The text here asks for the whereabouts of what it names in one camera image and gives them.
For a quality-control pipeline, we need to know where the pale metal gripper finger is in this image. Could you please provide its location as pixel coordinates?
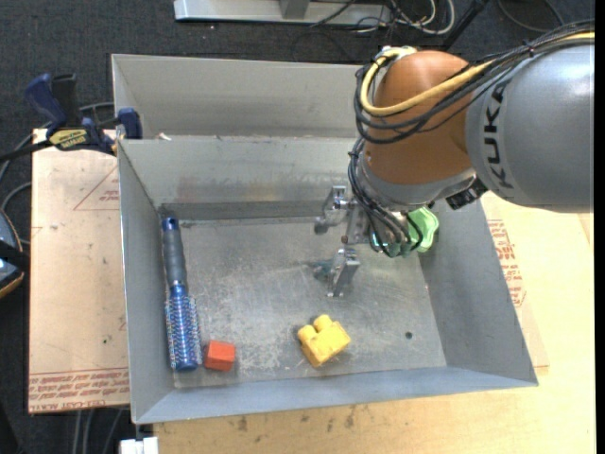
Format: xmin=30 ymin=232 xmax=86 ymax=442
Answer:
xmin=337 ymin=249 xmax=362 ymax=299
xmin=326 ymin=248 xmax=347 ymax=299

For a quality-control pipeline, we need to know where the light green plastic toy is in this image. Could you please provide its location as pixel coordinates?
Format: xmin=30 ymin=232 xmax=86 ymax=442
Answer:
xmin=406 ymin=205 xmax=441 ymax=254

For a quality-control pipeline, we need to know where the yellow toy building block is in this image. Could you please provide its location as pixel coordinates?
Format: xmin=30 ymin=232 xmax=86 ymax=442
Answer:
xmin=296 ymin=313 xmax=353 ymax=369

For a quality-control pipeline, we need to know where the grey metal bin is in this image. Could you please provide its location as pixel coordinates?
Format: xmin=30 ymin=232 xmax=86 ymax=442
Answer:
xmin=111 ymin=53 xmax=540 ymax=426

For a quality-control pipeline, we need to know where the orange-red small block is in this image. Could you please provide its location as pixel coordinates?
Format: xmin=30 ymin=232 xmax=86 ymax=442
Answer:
xmin=202 ymin=340 xmax=237 ymax=374

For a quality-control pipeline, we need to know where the blue and grey round hairbrush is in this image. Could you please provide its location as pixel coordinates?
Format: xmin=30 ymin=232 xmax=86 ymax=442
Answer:
xmin=160 ymin=215 xmax=203 ymax=374

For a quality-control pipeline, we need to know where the brown cardboard board, red print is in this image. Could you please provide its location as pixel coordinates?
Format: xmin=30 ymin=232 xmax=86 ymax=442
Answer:
xmin=27 ymin=128 xmax=552 ymax=415

